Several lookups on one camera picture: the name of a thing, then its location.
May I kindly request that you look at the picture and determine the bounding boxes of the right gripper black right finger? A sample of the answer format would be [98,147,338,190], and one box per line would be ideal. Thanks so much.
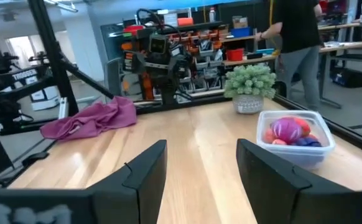
[236,138,362,224]

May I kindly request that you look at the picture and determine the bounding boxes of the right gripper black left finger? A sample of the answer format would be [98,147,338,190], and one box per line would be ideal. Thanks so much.
[86,139,169,224]

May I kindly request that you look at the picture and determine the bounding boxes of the magenta white striped ball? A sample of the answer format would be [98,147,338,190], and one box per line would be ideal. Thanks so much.
[269,117,304,145]

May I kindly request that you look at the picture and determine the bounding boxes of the red strawberry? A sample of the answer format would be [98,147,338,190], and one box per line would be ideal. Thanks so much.
[289,116,312,138]

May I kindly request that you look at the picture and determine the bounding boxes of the clear plastic tupperware container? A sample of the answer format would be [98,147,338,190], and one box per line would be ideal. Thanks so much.
[256,110,336,170]

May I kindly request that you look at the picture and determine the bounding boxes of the orange box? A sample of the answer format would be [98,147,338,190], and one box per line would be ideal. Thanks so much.
[177,17,195,27]

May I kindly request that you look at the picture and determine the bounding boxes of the red bin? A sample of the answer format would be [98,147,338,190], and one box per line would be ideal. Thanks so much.
[226,47,245,62]

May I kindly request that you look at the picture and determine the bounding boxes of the magenta cloth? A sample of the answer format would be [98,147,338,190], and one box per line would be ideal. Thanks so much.
[40,95,138,142]

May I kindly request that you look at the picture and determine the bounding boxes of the wooden workbench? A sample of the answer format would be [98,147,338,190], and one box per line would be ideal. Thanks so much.
[221,33,279,68]

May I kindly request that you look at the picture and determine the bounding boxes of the blue bin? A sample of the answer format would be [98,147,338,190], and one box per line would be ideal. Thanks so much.
[230,27,254,39]

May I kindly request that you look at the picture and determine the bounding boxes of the cardboard box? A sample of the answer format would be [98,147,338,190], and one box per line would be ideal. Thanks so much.
[231,16,249,30]

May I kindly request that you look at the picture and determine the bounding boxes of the small black object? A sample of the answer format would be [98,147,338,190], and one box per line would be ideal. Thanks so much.
[21,151,50,168]

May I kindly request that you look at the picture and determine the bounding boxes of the white box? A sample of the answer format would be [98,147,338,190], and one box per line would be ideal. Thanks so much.
[29,86,61,112]

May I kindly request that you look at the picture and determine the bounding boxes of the black crate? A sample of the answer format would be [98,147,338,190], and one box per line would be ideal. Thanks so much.
[330,66,362,89]

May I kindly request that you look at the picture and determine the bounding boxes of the person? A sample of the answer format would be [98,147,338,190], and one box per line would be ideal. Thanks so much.
[254,0,324,110]

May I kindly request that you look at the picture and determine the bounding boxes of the wooden table grey legs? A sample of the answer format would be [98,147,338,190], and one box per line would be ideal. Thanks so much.
[318,39,362,110]

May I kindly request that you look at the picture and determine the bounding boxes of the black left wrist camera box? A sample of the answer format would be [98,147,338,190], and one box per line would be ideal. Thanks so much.
[149,33,170,54]

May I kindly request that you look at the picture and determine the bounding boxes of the yellow hanging cable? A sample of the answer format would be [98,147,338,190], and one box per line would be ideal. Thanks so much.
[268,0,276,27]

